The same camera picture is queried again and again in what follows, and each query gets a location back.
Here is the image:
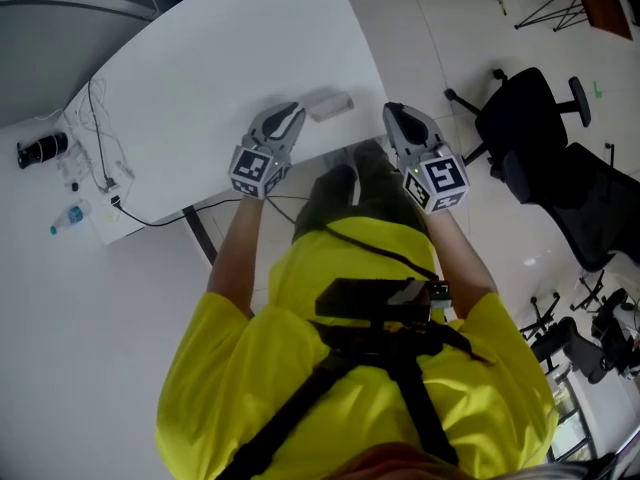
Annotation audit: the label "black chair base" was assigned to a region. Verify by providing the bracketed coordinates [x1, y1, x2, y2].
[569, 267, 608, 314]

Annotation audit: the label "clear water bottle blue label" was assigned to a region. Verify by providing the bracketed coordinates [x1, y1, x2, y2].
[49, 198, 94, 236]

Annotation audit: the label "person's yellow shirt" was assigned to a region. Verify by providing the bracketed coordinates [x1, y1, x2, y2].
[154, 216, 559, 480]

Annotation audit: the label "black chest camera box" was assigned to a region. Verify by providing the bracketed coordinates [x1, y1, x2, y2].
[314, 277, 452, 322]

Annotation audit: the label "person's olive green trousers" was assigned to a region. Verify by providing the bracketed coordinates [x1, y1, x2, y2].
[291, 139, 432, 242]

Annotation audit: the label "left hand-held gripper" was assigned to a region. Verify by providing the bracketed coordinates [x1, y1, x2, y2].
[228, 101, 308, 201]

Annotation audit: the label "white cable tangle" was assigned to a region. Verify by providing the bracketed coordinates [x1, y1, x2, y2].
[64, 79, 132, 180]

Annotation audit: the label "black harness strap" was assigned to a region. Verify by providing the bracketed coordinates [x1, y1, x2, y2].
[389, 362, 459, 467]
[214, 352, 352, 480]

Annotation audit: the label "black mesh office chair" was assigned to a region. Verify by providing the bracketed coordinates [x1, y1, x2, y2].
[498, 141, 640, 273]

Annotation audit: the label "black chest mount bracket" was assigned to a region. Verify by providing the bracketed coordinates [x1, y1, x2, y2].
[318, 317, 452, 370]

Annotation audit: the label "clear plastic container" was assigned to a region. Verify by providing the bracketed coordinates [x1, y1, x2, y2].
[56, 144, 89, 190]

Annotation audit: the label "thin black harness cable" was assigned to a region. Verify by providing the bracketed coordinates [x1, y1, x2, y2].
[324, 224, 442, 282]

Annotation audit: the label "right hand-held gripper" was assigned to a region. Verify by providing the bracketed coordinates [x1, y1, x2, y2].
[381, 101, 472, 216]

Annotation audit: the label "white power strip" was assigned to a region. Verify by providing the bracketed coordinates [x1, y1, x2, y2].
[96, 159, 137, 195]

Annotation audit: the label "small beige block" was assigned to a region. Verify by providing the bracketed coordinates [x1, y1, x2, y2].
[306, 96, 356, 124]

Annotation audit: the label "person's left forearm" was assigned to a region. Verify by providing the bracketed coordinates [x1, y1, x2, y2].
[205, 194, 267, 318]

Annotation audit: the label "person's right forearm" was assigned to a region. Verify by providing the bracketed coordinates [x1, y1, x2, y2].
[424, 209, 499, 322]

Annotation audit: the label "large grey cabinet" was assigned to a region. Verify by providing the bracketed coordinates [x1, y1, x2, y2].
[0, 0, 166, 130]

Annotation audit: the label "brown table with wire legs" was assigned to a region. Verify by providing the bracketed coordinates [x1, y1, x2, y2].
[514, 0, 635, 42]

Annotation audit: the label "black power cable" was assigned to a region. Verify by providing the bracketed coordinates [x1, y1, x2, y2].
[111, 194, 309, 230]

